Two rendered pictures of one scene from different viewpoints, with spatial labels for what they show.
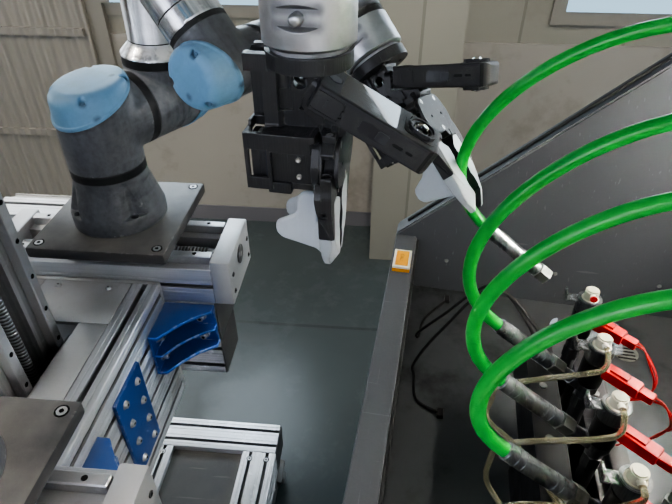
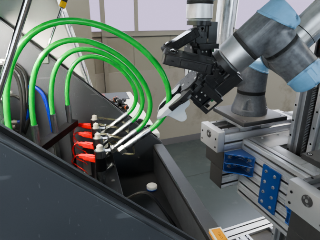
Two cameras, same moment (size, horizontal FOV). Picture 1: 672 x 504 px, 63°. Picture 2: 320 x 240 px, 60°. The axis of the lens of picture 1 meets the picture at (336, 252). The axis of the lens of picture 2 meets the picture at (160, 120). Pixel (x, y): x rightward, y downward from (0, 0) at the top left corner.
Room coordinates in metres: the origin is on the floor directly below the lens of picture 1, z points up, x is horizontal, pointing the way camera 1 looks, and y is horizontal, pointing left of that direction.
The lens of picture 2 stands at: (1.14, -0.46, 1.42)
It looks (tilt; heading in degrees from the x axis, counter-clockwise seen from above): 20 degrees down; 153
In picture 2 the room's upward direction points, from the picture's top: straight up
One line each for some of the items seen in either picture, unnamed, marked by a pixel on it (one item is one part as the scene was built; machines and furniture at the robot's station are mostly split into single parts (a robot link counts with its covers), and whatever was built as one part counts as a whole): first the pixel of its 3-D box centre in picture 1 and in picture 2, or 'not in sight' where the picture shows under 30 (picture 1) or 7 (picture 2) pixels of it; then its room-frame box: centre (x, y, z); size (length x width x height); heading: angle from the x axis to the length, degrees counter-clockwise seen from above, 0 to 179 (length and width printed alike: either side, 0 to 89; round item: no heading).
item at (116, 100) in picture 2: not in sight; (119, 102); (-0.19, -0.02, 1.01); 0.23 x 0.11 x 0.06; 169
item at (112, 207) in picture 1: (114, 187); not in sight; (0.79, 0.36, 1.09); 0.15 x 0.15 x 0.10
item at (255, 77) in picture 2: not in sight; (251, 73); (0.29, 0.40, 1.20); 0.13 x 0.12 x 0.14; 40
